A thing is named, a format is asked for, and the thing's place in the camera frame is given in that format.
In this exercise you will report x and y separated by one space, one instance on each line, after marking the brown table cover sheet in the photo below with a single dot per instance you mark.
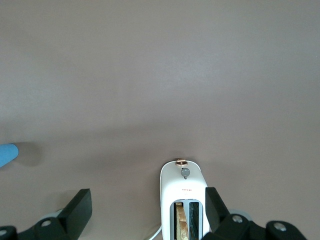
150 75

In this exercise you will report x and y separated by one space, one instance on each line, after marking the brown toast bread slice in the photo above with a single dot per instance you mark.
181 220

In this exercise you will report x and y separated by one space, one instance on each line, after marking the cream white toaster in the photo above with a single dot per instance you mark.
185 185

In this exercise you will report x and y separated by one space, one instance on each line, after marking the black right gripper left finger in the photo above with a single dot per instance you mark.
72 215

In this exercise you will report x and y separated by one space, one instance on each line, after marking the blue ribbed plastic cup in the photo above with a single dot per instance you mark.
7 153

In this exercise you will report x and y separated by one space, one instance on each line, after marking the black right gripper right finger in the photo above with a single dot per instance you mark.
220 220

